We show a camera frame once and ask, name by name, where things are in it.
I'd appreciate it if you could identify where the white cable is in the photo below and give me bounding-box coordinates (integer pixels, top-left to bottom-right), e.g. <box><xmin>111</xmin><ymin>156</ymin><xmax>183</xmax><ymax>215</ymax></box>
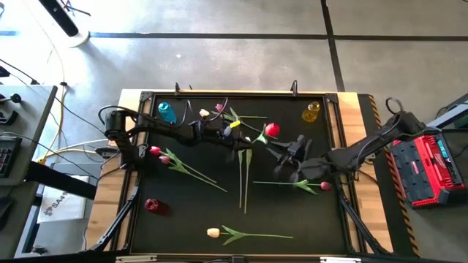
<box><xmin>50</xmin><ymin>137</ymin><xmax>110</xmax><ymax>154</ymax></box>

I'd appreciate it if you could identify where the white printed box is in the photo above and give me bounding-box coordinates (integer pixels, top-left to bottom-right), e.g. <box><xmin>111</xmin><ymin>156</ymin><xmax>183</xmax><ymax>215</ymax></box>
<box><xmin>36</xmin><ymin>175</ymin><xmax>91</xmax><ymax>224</ymax></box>

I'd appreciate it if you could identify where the yellow glass vase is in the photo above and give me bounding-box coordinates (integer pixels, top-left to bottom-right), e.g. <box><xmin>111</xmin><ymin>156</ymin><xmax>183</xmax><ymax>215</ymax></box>
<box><xmin>301</xmin><ymin>101</ymin><xmax>322</xmax><ymax>123</ymax></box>

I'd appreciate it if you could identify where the black keyboard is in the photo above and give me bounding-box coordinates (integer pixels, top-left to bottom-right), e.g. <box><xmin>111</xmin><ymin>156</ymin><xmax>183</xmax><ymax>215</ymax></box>
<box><xmin>0</xmin><ymin>137</ymin><xmax>23</xmax><ymax>179</ymax></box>

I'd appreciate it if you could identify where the black flat panel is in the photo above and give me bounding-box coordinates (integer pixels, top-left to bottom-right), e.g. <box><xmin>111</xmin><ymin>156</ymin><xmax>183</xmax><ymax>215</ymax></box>
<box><xmin>38</xmin><ymin>0</ymin><xmax>80</xmax><ymax>37</ymax></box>

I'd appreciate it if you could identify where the grey metal cart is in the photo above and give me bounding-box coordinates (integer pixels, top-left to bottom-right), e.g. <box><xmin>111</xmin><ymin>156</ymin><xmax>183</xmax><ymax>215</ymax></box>
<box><xmin>426</xmin><ymin>93</ymin><xmax>468</xmax><ymax>129</ymax></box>

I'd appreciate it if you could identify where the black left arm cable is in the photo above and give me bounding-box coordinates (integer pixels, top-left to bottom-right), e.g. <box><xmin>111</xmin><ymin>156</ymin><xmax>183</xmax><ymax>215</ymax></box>
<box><xmin>97</xmin><ymin>104</ymin><xmax>147</xmax><ymax>126</ymax></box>

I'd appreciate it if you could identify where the black table mat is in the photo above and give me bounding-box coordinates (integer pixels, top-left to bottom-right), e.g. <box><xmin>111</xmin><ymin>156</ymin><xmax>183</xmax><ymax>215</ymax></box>
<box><xmin>130</xmin><ymin>94</ymin><xmax>347</xmax><ymax>256</ymax></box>

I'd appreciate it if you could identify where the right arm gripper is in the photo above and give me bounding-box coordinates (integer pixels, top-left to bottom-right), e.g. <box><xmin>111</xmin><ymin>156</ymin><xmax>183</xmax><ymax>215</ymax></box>
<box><xmin>265</xmin><ymin>134</ymin><xmax>314</xmax><ymax>177</ymax></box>

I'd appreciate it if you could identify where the red glass vase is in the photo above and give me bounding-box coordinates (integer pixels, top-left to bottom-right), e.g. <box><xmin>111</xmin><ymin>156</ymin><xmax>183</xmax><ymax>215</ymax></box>
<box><xmin>143</xmin><ymin>198</ymin><xmax>162</xmax><ymax>213</ymax></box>

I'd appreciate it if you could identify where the black hazard striped panel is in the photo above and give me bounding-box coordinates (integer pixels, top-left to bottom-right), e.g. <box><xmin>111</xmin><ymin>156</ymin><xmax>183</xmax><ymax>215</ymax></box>
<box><xmin>357</xmin><ymin>94</ymin><xmax>421</xmax><ymax>259</ymax></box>

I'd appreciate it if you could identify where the black floor cable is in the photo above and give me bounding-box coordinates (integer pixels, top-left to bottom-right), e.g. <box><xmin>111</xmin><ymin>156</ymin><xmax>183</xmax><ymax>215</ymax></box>
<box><xmin>0</xmin><ymin>57</ymin><xmax>40</xmax><ymax>85</ymax></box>

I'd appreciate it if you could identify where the white round stand base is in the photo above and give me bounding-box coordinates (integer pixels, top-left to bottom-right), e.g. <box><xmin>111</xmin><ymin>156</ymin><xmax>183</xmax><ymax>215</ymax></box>
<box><xmin>65</xmin><ymin>28</ymin><xmax>91</xmax><ymax>48</ymax></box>

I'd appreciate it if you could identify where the black desk beam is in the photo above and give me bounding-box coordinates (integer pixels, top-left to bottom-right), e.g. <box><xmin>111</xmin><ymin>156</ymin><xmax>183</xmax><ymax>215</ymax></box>
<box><xmin>24</xmin><ymin>160</ymin><xmax>98</xmax><ymax>201</ymax></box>

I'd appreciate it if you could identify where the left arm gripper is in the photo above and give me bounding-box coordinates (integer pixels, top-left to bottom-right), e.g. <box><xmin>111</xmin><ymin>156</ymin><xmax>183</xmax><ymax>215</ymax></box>
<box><xmin>199</xmin><ymin>118</ymin><xmax>254</xmax><ymax>151</ymax></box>

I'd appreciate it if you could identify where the silver bracket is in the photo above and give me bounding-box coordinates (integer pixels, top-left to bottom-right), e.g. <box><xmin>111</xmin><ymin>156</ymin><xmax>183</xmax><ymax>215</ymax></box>
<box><xmin>115</xmin><ymin>255</ymin><xmax>158</xmax><ymax>263</ymax></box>
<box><xmin>320</xmin><ymin>256</ymin><xmax>362</xmax><ymax>263</ymax></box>

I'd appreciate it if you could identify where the cream artificial tulip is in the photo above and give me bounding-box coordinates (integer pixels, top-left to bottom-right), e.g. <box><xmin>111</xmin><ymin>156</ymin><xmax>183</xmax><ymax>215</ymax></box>
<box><xmin>206</xmin><ymin>225</ymin><xmax>294</xmax><ymax>245</ymax></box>

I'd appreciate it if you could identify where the teal glass vase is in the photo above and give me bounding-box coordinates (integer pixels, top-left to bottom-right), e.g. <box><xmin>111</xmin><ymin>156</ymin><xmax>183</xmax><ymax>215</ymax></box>
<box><xmin>157</xmin><ymin>101</ymin><xmax>178</xmax><ymax>124</ymax></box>

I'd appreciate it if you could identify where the grey desk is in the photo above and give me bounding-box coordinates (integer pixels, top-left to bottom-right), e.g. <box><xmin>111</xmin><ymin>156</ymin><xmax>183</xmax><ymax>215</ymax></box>
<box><xmin>0</xmin><ymin>85</ymin><xmax>59</xmax><ymax>260</ymax></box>

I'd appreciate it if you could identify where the yellow cable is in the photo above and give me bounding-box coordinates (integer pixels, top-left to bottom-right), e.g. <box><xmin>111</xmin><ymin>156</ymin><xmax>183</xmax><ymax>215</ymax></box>
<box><xmin>38</xmin><ymin>85</ymin><xmax>99</xmax><ymax>165</ymax></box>

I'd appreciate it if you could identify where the red and black tool case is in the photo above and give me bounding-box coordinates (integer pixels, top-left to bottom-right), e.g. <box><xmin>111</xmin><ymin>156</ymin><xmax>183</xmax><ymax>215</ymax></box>
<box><xmin>389</xmin><ymin>126</ymin><xmax>468</xmax><ymax>210</ymax></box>

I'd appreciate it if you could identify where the white artificial tulip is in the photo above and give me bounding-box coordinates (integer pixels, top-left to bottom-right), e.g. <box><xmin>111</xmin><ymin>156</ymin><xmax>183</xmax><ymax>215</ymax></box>
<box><xmin>199</xmin><ymin>108</ymin><xmax>279</xmax><ymax>140</ymax></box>

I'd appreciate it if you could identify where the pink artificial tulip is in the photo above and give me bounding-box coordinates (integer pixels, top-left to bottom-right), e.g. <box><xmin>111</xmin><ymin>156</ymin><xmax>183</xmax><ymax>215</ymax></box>
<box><xmin>158</xmin><ymin>155</ymin><xmax>228</xmax><ymax>194</ymax></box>
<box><xmin>252</xmin><ymin>178</ymin><xmax>333</xmax><ymax>196</ymax></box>
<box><xmin>214</xmin><ymin>103</ymin><xmax>268</xmax><ymax>121</ymax></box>

